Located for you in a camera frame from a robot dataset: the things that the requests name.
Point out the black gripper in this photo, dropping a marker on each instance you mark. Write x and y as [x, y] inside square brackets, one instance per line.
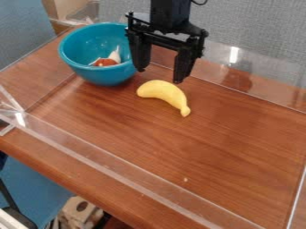
[166, 27]

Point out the yellow toy banana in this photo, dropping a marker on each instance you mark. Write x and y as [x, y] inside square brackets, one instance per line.
[166, 91]

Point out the blue bowl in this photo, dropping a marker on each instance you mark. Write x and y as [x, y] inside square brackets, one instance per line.
[92, 43]

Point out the red and white toy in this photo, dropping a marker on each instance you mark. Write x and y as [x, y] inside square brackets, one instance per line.
[112, 60]

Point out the clear acrylic barrier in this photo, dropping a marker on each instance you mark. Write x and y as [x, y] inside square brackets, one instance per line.
[221, 169]

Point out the cardboard box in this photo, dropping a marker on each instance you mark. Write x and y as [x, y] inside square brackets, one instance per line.
[68, 13]

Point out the wooden block with hole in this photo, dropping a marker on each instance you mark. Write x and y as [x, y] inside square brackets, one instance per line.
[80, 214]

